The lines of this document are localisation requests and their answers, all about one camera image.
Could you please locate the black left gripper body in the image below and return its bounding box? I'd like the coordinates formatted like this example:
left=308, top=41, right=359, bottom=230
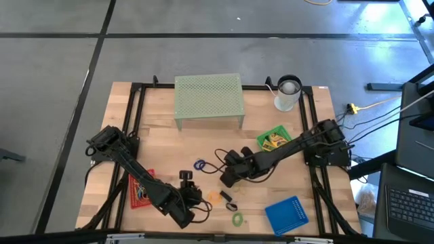
left=178, top=184, right=195, bottom=208

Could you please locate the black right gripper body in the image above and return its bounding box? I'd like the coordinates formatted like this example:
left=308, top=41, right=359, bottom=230
left=233, top=157, right=264, bottom=180

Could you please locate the orange coil wristband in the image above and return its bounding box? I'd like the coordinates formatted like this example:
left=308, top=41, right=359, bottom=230
left=207, top=190, right=223, bottom=205

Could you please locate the green coil wristband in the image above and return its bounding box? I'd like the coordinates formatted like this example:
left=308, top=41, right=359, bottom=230
left=231, top=211, right=245, bottom=228

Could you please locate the office chair base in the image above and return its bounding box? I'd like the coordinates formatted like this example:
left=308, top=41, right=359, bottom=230
left=415, top=13, right=431, bottom=27

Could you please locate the green plastic basket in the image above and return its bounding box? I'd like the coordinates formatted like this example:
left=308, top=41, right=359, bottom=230
left=256, top=125, right=294, bottom=153

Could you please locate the multicoloured rubber band pile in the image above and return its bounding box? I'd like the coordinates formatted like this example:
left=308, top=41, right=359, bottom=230
left=134, top=182, right=149, bottom=201

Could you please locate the red plastic basket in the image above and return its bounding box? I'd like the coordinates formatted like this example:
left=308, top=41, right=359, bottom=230
left=128, top=168, right=157, bottom=210

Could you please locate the blue plastic basket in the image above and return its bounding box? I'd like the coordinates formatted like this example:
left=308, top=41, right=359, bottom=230
left=264, top=195, right=310, bottom=237

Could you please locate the pale green perforated metal shelf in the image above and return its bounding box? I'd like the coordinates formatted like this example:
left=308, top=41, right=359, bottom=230
left=174, top=73, right=246, bottom=131

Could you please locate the white cup with black rim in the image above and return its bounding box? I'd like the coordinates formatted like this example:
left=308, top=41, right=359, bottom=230
left=273, top=74, right=304, bottom=113

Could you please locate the clear plastic bag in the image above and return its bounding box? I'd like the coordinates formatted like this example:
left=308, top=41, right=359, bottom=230
left=352, top=191, right=378, bottom=215

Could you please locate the black stand foot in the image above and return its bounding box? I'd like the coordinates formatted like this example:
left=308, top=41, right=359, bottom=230
left=366, top=81, right=405, bottom=92

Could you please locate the black laptop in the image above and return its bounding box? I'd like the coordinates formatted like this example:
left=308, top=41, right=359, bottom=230
left=372, top=162, right=434, bottom=242

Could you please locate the black cart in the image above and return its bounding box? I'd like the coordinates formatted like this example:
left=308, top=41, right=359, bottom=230
left=395, top=63, right=434, bottom=180

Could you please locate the grey chair leg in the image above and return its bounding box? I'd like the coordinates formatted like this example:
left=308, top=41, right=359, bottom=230
left=0, top=148, right=27, bottom=163

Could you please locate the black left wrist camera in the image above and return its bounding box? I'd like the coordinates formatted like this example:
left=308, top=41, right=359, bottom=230
left=192, top=186, right=204, bottom=205

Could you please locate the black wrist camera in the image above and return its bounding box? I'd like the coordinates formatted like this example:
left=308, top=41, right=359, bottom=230
left=192, top=186, right=204, bottom=205
left=224, top=150, right=241, bottom=166

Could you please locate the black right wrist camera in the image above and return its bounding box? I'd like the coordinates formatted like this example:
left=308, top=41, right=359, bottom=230
left=224, top=150, right=241, bottom=166

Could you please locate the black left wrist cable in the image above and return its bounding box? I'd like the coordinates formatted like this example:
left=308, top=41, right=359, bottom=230
left=191, top=199, right=214, bottom=224

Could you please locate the white lamp cord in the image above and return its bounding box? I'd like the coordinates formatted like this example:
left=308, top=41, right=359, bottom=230
left=264, top=83, right=278, bottom=99

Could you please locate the black camera rig crossbar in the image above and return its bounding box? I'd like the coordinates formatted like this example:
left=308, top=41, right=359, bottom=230
left=0, top=228, right=434, bottom=244

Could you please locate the yellow extension cable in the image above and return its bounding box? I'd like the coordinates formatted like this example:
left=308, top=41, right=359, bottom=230
left=357, top=96, right=403, bottom=111

